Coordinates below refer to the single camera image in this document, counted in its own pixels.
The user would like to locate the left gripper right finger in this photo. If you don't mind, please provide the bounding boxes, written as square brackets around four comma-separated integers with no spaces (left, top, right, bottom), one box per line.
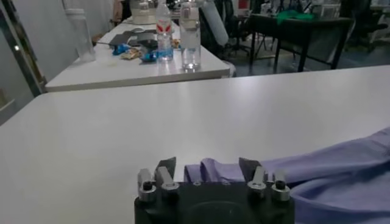
[238,156,292,203]

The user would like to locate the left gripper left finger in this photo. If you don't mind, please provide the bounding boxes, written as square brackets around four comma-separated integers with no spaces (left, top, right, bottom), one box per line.
[136,156,181,203]

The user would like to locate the purple t-shirt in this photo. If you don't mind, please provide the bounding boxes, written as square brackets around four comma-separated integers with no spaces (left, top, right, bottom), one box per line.
[183,127,390,224]

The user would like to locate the large white work table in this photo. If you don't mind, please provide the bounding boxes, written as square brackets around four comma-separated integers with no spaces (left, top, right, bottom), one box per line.
[0,65,390,224]

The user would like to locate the white table with snacks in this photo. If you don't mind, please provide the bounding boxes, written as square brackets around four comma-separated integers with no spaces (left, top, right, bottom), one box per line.
[44,16,231,93]

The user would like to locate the blue snack packet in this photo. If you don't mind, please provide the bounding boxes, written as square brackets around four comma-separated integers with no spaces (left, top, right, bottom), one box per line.
[140,50,158,63]
[112,43,131,56]

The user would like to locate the yellow snack packet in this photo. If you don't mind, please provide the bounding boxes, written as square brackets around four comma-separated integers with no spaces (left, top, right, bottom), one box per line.
[121,47,141,60]

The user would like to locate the red label water bottle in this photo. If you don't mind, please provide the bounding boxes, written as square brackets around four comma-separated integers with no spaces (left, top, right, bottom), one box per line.
[155,0,175,61]

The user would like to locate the clear plain water bottle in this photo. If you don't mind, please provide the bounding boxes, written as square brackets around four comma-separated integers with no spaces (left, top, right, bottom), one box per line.
[179,0,202,73]

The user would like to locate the black laptop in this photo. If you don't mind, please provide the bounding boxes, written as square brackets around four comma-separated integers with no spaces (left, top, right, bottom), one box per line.
[108,29,158,47]

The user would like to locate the brown cardboard box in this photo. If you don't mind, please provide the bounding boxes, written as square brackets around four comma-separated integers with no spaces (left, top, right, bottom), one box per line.
[90,32,105,44]

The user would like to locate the clear tumbler white lid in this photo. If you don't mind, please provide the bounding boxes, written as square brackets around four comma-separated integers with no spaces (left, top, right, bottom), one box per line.
[64,8,96,64]

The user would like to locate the green cloth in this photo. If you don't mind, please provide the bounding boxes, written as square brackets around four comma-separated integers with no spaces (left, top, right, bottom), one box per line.
[275,9,315,26]

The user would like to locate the pink jacket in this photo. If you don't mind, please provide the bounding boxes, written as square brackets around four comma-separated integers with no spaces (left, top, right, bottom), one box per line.
[112,0,123,23]

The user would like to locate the black table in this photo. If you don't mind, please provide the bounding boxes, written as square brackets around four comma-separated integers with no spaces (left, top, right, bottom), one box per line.
[249,13,356,73]

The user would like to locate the black framed glass door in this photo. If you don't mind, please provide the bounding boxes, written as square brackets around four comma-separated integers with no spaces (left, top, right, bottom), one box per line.
[0,0,47,98]

